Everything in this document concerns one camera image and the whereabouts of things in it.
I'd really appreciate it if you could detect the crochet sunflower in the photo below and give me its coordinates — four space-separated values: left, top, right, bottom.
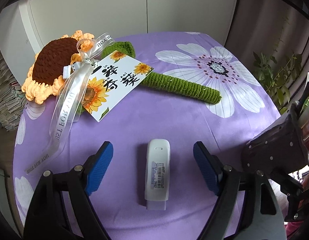
22 30 222 105

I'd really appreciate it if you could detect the translucent printed ribbon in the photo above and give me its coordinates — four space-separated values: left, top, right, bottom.
25 33 115 174

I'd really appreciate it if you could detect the sunflower gift card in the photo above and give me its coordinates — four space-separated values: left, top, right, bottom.
82 50 153 122

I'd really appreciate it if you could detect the white bookshelf cabinet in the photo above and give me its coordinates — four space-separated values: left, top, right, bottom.
0 0 237 83

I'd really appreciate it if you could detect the grey curtain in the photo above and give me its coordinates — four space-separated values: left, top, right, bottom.
225 0 309 109

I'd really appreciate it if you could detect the grey felt pen holder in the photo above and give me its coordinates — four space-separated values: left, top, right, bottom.
241 103 309 180

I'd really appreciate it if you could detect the stack of books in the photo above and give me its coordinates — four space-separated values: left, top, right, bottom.
0 51 26 131

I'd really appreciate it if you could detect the purple floral tablecloth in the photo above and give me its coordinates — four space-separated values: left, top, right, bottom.
13 31 282 240

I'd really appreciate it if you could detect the green potted plant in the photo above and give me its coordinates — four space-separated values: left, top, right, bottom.
252 17 304 114

